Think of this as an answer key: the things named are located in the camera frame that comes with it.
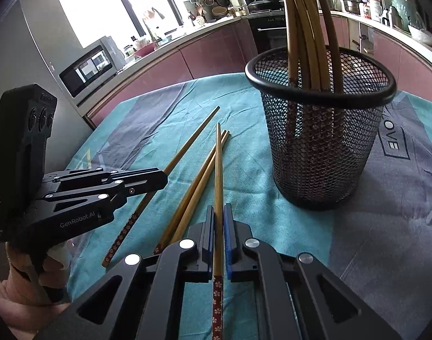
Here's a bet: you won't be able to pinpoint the kitchen window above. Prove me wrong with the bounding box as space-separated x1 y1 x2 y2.
52 0 183 48

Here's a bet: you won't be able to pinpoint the built-in black oven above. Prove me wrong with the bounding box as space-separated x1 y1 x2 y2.
248 16 289 55

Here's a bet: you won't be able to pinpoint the black mesh cup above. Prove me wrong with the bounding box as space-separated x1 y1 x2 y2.
245 47 397 210

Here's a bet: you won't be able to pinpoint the kitchen faucet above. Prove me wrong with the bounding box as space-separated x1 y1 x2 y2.
145 21 160 43

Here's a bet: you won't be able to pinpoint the pink base cabinets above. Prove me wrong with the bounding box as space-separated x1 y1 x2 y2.
83 19 259 128
329 14 432 93

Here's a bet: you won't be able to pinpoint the hanging cloth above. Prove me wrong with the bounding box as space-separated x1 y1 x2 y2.
142 7 166 25

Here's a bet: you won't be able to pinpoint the red-handled wooden chopstick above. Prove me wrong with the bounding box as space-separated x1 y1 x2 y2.
212 123 224 340
153 130 228 256
102 105 221 268
166 132 231 247

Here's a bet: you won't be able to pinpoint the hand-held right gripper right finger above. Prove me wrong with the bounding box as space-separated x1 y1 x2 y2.
223 203 402 340

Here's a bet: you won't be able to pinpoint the steel stock pot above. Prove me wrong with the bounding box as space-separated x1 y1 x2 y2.
341 0 361 15

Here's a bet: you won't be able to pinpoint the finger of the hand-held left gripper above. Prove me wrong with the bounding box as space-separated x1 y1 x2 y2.
42 167 169 195
44 181 136 216

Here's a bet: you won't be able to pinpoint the teal and grey tablecloth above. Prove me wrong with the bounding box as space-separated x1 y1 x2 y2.
65 71 432 340

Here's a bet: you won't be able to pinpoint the person's left hand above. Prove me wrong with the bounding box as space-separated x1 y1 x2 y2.
0 243 75 330

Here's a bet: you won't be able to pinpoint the pink bowl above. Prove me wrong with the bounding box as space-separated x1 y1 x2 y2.
133 42 156 57

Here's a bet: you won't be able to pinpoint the white toaster oven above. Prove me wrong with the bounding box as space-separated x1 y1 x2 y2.
58 35 126 98

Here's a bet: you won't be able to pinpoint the white bowl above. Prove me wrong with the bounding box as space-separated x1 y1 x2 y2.
408 25 432 45

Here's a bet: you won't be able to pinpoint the grey refrigerator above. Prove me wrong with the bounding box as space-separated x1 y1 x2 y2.
0 0 96 185

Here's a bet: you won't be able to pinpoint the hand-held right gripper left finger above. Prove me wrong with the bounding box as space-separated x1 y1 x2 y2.
35 203 215 340

